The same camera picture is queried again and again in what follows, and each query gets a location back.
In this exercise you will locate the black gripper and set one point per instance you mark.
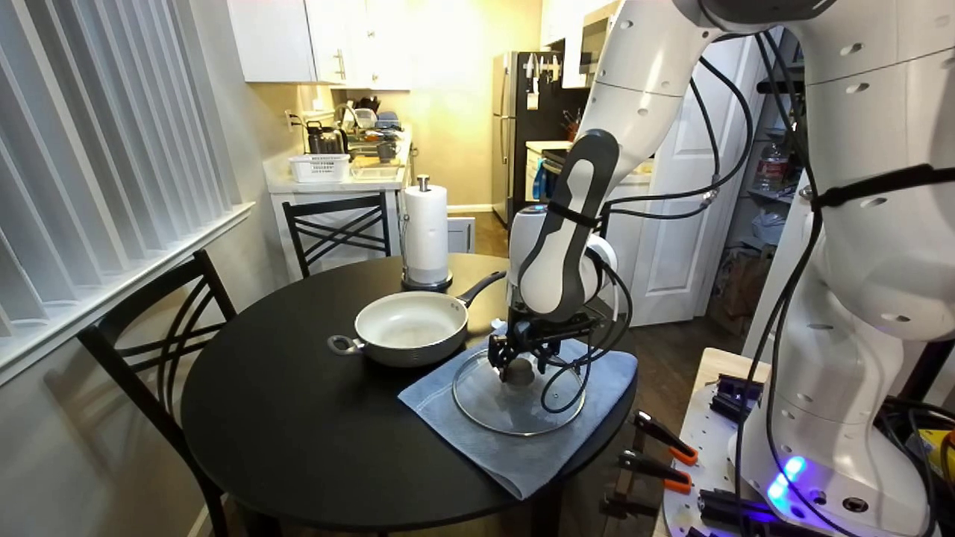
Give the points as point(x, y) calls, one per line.
point(556, 325)

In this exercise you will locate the glass lid with black knob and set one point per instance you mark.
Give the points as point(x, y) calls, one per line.
point(486, 405)

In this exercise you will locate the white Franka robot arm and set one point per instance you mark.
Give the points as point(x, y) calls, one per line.
point(865, 249)

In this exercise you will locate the light blue folded towel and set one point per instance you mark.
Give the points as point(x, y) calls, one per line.
point(516, 463)

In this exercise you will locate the grey pan with white inside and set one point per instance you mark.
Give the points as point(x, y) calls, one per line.
point(405, 322)

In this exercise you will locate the white paper towel roll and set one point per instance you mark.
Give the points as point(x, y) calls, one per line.
point(425, 240)

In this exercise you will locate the white panel door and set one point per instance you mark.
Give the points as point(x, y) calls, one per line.
point(686, 249)

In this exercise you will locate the light robot mounting table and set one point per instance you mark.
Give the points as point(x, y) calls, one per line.
point(695, 449)

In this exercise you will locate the silver paper towel holder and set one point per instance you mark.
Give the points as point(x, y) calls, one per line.
point(425, 179)

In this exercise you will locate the small black clamp block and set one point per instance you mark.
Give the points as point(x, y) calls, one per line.
point(734, 396)

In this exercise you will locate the brown bag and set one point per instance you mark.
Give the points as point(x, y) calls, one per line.
point(741, 293)

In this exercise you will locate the white kitchen counter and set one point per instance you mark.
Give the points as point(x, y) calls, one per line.
point(376, 179)

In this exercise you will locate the black wooden dining chair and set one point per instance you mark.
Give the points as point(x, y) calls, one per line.
point(331, 202)
point(137, 301)

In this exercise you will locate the black refrigerator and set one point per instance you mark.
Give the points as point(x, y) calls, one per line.
point(537, 107)

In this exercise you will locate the white plastic container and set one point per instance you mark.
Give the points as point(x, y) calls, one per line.
point(320, 167)

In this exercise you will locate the silver kettle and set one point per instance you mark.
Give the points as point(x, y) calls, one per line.
point(359, 116)

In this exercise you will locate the white upper kitchen cabinets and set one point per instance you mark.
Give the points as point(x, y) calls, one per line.
point(277, 38)

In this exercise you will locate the window with vertical blinds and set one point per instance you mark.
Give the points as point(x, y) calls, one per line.
point(91, 150)

